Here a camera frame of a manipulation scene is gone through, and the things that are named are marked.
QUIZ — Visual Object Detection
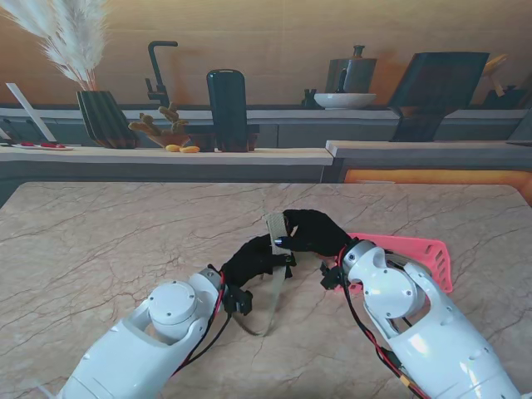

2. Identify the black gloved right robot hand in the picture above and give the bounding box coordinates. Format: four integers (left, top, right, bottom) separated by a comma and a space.
273, 209, 353, 259

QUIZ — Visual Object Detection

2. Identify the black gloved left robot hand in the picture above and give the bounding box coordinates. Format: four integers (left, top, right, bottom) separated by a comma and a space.
219, 233, 298, 288

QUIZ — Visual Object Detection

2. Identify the pink plastic mesh basket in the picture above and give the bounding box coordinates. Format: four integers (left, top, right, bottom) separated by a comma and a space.
334, 232, 453, 297

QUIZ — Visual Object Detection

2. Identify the grey stone counter top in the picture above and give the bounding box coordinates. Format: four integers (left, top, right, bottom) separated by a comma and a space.
325, 140, 532, 160

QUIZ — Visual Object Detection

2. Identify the white ceramic bowl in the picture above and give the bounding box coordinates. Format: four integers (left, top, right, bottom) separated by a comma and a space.
313, 92, 378, 111

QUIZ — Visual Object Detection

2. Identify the tall dark cylindrical canister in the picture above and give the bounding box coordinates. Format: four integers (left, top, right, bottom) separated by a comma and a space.
206, 69, 250, 153

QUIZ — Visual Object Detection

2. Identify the light wood counter top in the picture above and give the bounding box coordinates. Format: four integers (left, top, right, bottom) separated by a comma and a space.
0, 145, 335, 168

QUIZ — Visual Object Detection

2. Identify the grey pot with lid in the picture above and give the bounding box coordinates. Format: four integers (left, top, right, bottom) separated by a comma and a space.
325, 44, 378, 94

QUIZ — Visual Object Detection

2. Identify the dark range hood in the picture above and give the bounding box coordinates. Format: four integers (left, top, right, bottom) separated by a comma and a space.
388, 52, 490, 143

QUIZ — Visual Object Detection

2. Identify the dark ribbed vase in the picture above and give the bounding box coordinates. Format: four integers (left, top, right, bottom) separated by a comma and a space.
76, 90, 140, 150

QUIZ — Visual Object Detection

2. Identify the black kitchen faucet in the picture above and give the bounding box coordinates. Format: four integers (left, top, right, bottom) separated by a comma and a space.
145, 40, 179, 110

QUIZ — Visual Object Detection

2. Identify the dark utensil holder with spoons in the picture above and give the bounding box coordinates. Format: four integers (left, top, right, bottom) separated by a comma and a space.
481, 53, 527, 110

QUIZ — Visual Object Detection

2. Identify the plate with red food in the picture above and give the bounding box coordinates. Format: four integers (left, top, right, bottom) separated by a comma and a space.
12, 141, 75, 151

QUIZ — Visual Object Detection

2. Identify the white leaning board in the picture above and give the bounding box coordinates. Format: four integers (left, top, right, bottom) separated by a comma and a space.
5, 82, 57, 142

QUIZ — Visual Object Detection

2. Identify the white pampas grass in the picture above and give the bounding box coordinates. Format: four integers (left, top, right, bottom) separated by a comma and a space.
0, 0, 110, 91

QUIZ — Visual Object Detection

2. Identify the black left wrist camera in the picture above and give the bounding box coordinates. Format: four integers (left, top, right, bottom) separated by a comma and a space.
224, 286, 254, 317

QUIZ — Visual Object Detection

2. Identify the red black left arm cable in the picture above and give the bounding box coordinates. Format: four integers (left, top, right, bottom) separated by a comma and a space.
170, 272, 234, 377

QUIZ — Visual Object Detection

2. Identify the red black arm cable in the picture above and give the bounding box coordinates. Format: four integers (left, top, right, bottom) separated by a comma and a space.
337, 249, 425, 396
170, 272, 234, 377

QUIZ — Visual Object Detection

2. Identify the red black right arm cable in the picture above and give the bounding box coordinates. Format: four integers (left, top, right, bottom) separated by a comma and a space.
337, 249, 425, 396

